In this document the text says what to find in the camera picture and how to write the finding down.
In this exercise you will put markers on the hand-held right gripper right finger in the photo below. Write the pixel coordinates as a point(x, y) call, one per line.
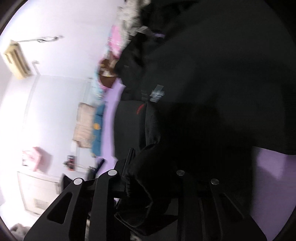
point(215, 188)

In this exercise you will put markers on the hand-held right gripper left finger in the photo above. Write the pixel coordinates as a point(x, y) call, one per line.
point(104, 197)

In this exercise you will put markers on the black t-shirt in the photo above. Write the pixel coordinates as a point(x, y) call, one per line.
point(208, 69)

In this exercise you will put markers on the red box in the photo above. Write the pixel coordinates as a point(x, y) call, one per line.
point(71, 162)

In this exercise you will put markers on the purple bed blanket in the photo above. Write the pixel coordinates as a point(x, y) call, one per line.
point(272, 166)

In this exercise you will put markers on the blue pillow with orange print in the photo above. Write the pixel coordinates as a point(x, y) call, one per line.
point(98, 134)

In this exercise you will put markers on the beige pillow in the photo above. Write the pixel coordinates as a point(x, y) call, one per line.
point(84, 122)

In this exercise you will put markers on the pink box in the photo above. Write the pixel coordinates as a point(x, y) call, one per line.
point(34, 158)

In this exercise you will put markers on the brown printed cloth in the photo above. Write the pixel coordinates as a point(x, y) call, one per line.
point(107, 81)

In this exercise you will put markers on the floral pink and blue quilt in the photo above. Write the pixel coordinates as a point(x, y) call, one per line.
point(115, 41)

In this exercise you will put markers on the beige fuzzy garment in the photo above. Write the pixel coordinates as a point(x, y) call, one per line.
point(131, 11)

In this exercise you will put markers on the beige wall air conditioner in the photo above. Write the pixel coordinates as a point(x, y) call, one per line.
point(17, 60)

